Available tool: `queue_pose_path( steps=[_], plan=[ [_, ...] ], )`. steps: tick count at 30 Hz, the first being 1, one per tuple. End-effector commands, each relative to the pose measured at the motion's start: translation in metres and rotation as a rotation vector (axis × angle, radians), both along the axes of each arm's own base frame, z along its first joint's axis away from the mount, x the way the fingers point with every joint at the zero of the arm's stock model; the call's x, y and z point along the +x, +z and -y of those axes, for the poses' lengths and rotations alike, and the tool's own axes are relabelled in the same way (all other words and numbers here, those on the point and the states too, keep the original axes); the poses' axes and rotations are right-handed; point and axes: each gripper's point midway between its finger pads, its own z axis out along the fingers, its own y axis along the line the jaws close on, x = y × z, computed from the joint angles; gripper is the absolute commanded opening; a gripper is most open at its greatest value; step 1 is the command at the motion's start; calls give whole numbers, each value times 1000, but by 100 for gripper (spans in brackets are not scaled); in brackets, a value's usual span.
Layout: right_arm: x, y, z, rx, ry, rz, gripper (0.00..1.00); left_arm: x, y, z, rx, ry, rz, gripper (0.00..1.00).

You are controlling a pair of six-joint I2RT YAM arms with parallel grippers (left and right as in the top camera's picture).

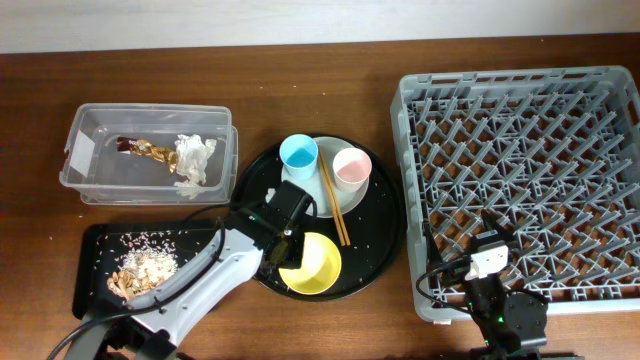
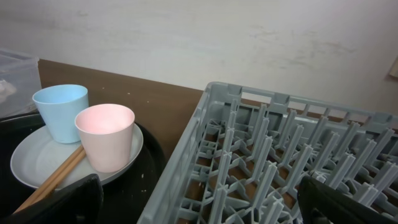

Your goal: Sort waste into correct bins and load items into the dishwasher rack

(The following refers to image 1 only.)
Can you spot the grey dishwasher rack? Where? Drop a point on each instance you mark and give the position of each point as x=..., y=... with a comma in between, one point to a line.
x=552, y=153

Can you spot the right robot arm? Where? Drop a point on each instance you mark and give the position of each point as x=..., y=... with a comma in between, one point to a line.
x=512, y=321

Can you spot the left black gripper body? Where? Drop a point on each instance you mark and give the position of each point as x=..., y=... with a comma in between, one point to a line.
x=282, y=249

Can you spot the pink plastic cup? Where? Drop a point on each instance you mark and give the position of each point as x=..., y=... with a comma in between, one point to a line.
x=352, y=167

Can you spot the round black tray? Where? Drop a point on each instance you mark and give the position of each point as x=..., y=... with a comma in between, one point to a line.
x=375, y=227

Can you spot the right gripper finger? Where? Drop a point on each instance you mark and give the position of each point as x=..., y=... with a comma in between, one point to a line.
x=490, y=223
x=433, y=253

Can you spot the clear plastic bin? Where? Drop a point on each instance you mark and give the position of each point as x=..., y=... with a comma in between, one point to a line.
x=104, y=176

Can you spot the wooden chopstick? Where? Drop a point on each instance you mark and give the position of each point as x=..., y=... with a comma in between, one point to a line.
x=331, y=195
x=336, y=197

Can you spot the gold brown snack wrapper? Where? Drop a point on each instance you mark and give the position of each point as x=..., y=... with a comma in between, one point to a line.
x=141, y=147

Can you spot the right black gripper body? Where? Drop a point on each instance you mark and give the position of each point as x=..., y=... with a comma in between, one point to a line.
x=482, y=239

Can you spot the black rectangular tray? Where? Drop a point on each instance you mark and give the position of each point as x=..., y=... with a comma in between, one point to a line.
x=106, y=247

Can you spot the grey round plate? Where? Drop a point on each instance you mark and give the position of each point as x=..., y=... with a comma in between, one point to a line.
x=314, y=185

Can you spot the yellow plastic bowl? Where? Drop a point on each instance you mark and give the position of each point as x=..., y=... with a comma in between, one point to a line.
x=320, y=268

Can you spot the rice and nutshell waste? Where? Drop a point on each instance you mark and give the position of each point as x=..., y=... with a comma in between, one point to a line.
x=149, y=259

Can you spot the blue plastic cup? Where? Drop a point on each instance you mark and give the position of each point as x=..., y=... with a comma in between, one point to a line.
x=299, y=154

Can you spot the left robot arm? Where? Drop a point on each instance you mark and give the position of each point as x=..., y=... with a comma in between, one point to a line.
x=244, y=239

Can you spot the white napkin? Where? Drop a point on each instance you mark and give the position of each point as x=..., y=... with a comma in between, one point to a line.
x=192, y=160

